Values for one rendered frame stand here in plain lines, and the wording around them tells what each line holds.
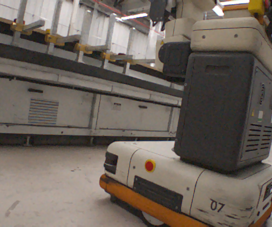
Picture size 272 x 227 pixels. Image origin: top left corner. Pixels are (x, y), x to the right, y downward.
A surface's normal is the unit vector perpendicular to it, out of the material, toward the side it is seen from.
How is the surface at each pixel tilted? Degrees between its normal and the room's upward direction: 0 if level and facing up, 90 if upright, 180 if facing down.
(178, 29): 90
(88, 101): 90
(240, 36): 90
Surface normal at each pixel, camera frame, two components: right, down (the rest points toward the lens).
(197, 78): -0.69, -0.07
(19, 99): 0.70, 0.16
